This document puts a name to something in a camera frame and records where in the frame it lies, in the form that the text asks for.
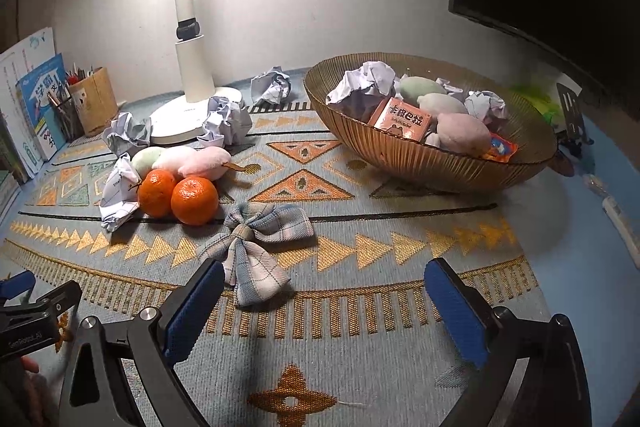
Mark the plaid fabric bow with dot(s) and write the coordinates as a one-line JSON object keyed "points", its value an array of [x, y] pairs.
{"points": [[260, 252]]}

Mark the row of upright books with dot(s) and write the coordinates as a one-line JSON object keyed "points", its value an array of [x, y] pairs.
{"points": [[10, 147]]}

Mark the orange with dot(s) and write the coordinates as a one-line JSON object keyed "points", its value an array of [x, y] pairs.
{"points": [[156, 194], [195, 202]]}

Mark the bunch of pens and pencils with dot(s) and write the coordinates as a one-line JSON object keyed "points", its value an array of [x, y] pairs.
{"points": [[57, 97]]}

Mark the amber ribbed glass bowl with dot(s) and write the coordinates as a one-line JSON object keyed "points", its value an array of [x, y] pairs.
{"points": [[425, 167]]}

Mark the bamboo pen holder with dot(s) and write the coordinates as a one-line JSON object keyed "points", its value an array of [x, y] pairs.
{"points": [[97, 102]]}

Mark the three-colour dango plush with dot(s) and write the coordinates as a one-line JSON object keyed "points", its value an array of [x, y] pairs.
{"points": [[200, 164], [462, 132]]}

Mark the white paper ball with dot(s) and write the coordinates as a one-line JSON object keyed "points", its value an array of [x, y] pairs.
{"points": [[450, 88], [125, 134], [271, 87], [485, 107], [227, 119]]}

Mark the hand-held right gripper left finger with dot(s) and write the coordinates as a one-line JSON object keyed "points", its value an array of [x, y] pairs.
{"points": [[192, 312]]}

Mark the large paper ball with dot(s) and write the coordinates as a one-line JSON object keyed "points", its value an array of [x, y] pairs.
{"points": [[362, 87]]}

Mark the green fabric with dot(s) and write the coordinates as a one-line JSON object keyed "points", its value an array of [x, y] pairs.
{"points": [[542, 102]]}

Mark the blue cover workbook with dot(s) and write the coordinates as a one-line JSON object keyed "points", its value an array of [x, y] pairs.
{"points": [[40, 107]]}

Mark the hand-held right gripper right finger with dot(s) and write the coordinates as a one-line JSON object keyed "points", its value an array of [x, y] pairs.
{"points": [[457, 312]]}

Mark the pink snack box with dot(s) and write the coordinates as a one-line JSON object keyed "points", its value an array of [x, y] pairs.
{"points": [[400, 119]]}

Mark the white lamp stand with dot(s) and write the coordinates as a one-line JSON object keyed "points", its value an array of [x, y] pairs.
{"points": [[192, 72]]}

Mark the patterned woven mat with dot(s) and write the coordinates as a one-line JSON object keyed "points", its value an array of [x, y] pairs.
{"points": [[350, 357]]}

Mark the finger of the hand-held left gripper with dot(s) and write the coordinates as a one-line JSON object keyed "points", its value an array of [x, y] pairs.
{"points": [[55, 299], [17, 283]]}

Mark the white booklet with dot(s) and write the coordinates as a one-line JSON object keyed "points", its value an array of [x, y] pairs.
{"points": [[20, 57]]}

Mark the white remote control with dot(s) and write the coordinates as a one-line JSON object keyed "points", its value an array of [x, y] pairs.
{"points": [[622, 227]]}

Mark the person's left hand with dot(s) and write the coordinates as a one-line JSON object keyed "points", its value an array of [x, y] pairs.
{"points": [[30, 366]]}

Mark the orange snack packet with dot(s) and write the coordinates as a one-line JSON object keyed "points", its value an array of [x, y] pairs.
{"points": [[500, 148]]}

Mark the black mesh pen holder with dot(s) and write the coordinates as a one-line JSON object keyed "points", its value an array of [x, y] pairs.
{"points": [[67, 119]]}

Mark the grid paper ball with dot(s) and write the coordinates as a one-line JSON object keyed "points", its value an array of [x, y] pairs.
{"points": [[117, 197]]}

